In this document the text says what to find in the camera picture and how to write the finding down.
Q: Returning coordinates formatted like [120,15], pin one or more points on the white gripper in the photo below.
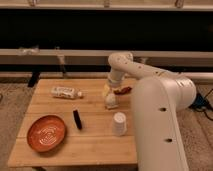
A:
[109,97]

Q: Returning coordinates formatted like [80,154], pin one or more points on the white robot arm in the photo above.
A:
[156,97]

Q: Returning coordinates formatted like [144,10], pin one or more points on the black eraser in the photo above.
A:
[77,119]

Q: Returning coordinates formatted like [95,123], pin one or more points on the wooden table board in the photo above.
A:
[94,144]

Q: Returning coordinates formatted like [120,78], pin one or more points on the clear plastic bottle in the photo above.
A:
[66,92]

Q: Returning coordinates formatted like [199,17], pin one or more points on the orange patterned plate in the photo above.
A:
[46,133]

